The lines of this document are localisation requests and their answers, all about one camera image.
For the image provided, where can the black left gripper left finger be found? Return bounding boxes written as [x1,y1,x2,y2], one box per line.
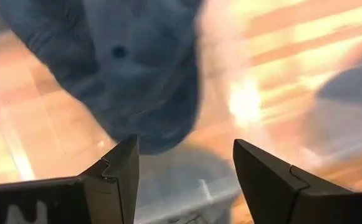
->
[0,134,140,224]

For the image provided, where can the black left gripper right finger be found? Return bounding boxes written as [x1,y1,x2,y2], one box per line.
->
[232,139,362,224]

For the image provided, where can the clear plastic bin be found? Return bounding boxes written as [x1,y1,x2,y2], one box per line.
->
[133,146,242,224]

